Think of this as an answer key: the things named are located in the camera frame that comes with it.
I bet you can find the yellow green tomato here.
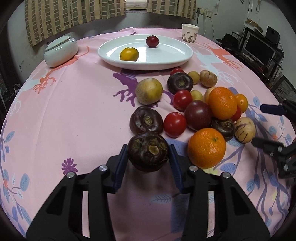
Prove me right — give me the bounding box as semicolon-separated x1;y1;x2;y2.
119;47;139;61

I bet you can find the striped pepino melon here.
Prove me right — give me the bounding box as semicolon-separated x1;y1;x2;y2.
234;117;256;144

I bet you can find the black monitor screen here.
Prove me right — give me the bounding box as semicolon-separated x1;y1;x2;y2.
244;34;275;65

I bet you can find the black tv stand shelf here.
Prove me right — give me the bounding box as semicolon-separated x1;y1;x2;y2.
216;26;295;101

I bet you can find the dark red plum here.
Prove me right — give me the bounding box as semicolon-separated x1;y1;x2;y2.
145;35;159;48

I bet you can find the wall power socket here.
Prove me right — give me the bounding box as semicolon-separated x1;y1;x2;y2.
197;8;213;18

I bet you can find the checkered curtain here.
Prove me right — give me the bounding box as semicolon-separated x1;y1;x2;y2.
145;0;197;19
25;0;126;47

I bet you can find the white lidded ceramic jar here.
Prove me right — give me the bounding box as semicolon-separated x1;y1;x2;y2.
44;35;78;68

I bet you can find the orange yellow tomato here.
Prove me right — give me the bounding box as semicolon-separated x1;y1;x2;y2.
235;94;248;113

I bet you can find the red cherry tomato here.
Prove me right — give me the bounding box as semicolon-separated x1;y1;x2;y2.
231;107;242;123
164;112;187;138
173;90;193;112
170;68;184;76

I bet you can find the patterned paper cup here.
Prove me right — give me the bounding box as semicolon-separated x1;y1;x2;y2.
182;23;200;44

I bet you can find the small yellow longan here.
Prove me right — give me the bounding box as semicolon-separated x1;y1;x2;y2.
188;71;200;85
190;90;203;101

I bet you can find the large dark plum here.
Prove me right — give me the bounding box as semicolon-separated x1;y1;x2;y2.
184;100;212;131

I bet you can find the left checkered curtain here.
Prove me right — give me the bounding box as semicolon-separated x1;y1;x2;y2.
25;0;126;47

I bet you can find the right checkered curtain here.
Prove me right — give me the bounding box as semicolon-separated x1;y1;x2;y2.
145;0;197;19

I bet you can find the pale yellow round fruit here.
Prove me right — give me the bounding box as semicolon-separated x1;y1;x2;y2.
203;87;215;103

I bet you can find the white oval plate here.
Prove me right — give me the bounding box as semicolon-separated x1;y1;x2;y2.
97;34;193;71

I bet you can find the pink patterned tablecloth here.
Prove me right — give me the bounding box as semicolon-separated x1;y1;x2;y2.
1;28;295;240

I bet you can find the yellow green round fruit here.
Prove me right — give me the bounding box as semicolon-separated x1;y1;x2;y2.
135;78;163;105

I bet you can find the large orange mandarin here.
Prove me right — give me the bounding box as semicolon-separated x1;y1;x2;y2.
208;87;237;120

